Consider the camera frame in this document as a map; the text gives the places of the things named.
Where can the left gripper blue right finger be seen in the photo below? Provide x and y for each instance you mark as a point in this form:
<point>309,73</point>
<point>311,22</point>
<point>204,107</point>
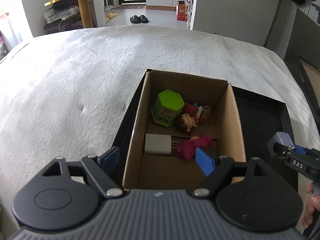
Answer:
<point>205,162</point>

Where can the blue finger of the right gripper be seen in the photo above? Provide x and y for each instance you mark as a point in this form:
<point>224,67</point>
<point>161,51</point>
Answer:
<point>281,151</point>
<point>301,150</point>

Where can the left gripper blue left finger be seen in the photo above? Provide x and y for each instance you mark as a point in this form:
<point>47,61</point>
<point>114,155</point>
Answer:
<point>109,160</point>

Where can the red blue toy figure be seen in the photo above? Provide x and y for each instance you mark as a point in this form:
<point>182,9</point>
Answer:
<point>195,111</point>

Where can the green hexagonal container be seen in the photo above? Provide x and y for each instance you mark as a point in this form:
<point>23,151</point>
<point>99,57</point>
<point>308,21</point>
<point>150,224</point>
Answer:
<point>167,107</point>

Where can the person right hand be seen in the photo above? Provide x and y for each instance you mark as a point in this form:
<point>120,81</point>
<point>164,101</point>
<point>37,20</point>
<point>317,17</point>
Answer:
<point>312,205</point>

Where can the lilac cube toy figure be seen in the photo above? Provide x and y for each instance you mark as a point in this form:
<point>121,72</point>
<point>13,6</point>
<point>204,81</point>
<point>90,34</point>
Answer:
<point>281,137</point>

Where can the pink haired toy figure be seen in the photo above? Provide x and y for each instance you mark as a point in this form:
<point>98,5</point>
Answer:
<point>193,146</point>

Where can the black tray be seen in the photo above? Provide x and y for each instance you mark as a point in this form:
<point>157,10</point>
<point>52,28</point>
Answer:
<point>260,116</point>

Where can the brown haired doll figure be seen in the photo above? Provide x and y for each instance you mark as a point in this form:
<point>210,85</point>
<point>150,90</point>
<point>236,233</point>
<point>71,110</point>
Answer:
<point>187,122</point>

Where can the white power adapter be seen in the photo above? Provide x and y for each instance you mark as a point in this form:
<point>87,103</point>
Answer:
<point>159,144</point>

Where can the brown cardboard box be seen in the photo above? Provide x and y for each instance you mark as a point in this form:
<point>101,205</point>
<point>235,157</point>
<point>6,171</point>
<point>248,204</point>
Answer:
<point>146,171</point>

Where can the white fleece blanket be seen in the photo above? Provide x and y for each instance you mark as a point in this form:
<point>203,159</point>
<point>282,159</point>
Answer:
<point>65,94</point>

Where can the black slippers pair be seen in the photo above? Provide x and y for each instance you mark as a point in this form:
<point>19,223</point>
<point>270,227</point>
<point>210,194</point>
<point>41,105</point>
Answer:
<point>139,19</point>

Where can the orange cardboard box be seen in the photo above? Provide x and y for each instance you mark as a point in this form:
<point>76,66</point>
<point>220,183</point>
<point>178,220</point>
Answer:
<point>181,11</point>

